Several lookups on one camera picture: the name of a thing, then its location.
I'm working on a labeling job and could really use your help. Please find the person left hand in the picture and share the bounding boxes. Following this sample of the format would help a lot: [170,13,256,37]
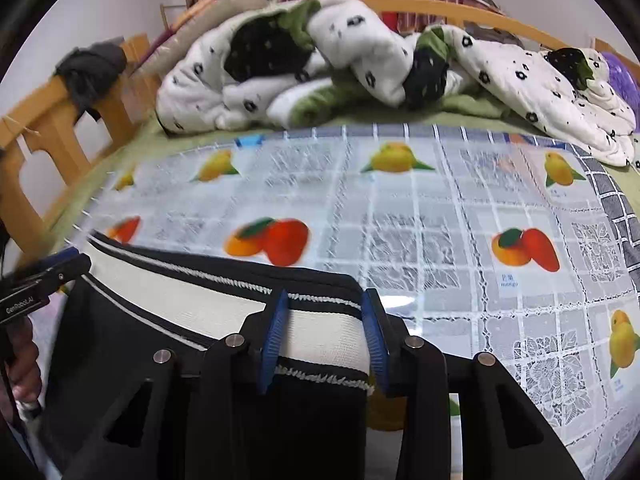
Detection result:
[1,316,42,404]

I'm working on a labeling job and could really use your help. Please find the fruit print plastic mat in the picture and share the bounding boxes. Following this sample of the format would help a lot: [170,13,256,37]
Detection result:
[64,124,639,479]

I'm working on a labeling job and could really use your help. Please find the black pants with white waistband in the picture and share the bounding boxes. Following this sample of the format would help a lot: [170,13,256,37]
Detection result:
[40,232,370,479]

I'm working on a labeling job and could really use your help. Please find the wooden bed frame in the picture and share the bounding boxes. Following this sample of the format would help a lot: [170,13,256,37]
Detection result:
[0,0,640,266]

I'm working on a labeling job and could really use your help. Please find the white floral quilt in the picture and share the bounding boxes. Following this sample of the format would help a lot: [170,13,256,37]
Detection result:
[156,0,639,167]

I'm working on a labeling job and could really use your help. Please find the dark grey cloth on bedpost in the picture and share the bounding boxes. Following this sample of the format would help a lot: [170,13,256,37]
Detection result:
[54,41,127,122]

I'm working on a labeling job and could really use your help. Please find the purple cream pillow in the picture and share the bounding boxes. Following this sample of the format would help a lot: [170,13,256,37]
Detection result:
[134,0,268,76]

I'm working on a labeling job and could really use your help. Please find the purple ball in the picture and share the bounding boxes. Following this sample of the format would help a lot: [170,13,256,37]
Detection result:
[602,52,639,112]

